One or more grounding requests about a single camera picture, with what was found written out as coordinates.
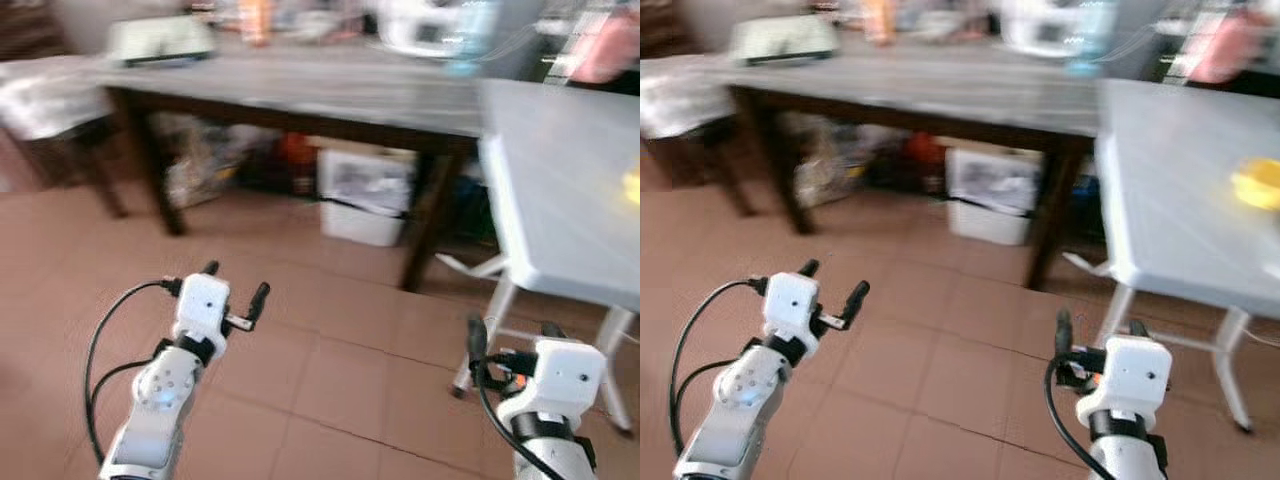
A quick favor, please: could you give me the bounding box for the white kitchen appliance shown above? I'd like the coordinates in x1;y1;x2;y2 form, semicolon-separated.
377;0;471;58
1000;0;1091;58

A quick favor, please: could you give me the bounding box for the orange bottle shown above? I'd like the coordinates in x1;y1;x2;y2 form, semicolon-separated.
865;0;898;47
240;0;274;47

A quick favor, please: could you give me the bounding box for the green and white box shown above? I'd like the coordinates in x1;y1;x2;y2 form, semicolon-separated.
730;16;841;68
107;16;218;68

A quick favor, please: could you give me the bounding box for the red container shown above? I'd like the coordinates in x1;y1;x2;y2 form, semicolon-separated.
905;132;946;169
277;132;319;169

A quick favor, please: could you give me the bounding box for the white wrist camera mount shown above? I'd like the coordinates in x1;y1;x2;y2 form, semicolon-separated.
1076;335;1173;421
497;338;608;421
762;272;823;346
172;273;233;346

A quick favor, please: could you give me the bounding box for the light blue bottle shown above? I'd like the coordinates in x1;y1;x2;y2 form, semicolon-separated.
1065;0;1119;78
448;0;501;78

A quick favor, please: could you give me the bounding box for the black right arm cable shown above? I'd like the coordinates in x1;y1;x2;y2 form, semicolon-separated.
1044;358;1116;480
472;360;566;480

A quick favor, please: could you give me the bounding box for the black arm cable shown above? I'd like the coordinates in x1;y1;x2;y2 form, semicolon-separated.
668;278;771;456
472;360;566;480
84;278;183;469
1044;358;1116;480

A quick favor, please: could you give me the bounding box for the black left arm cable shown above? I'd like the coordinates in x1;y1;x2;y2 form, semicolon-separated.
84;278;183;469
668;278;771;456

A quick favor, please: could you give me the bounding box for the white storage box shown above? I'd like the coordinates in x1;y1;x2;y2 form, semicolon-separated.
945;146;1043;247
318;146;417;248

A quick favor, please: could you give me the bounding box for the dark wooden table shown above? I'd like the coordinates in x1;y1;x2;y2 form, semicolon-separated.
725;40;1101;291
98;38;549;293

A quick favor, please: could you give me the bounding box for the chair with white cloth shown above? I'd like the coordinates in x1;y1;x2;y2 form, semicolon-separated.
640;52;756;219
0;55;129;219

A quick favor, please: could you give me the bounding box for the pink cloth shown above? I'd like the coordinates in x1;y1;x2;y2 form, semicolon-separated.
1185;8;1271;87
568;8;641;87

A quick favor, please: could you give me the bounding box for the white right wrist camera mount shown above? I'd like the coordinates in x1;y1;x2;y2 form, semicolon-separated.
497;338;608;421
1076;335;1173;421

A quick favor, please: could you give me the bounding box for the crumpled clear plastic bag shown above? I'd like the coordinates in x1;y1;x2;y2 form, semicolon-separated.
163;113;276;209
790;113;901;209

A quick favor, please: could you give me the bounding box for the white folding table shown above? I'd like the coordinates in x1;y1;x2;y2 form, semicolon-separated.
1062;78;1280;433
435;78;641;438

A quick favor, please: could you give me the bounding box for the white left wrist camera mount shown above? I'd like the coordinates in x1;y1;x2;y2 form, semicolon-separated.
172;273;233;346
762;272;823;346

